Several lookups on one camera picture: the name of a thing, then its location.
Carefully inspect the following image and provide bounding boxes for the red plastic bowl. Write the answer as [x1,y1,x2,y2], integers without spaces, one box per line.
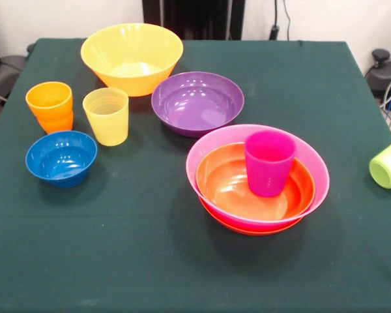
[195,142,316,221]
[199,197,304,236]

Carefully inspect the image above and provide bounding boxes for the purple plastic bowl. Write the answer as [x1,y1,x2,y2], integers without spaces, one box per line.
[151,71,245,138]

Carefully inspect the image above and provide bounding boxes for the purple plastic cup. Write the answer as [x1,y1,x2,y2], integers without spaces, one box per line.
[244,130,297,198]

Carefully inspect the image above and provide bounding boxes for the yellow plastic cup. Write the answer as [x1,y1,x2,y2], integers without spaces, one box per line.
[82,87,130,147]

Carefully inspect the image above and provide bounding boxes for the large pink plastic bowl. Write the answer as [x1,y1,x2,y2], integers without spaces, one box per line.
[185,123,331,233]

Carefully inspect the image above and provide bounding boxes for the large orange plastic bowl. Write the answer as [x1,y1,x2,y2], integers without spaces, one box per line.
[80,22,184,98]

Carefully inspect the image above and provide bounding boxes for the dark green table cloth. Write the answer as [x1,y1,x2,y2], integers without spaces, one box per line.
[0,38,391,313]

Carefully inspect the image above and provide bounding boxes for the small blue plastic bowl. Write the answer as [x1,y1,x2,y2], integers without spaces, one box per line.
[25,130,98,188]

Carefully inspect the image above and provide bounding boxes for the orange plastic cup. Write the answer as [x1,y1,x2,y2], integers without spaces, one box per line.
[25,81,74,122]
[35,110,74,135]

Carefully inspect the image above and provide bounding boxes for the lime green plastic cup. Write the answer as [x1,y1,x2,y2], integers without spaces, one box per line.
[369,136,391,190]

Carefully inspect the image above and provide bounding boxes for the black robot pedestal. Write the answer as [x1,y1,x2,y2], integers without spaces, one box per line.
[142,0,246,42]

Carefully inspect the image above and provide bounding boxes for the black hanging cable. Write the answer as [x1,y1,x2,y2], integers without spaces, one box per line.
[268,0,293,42]

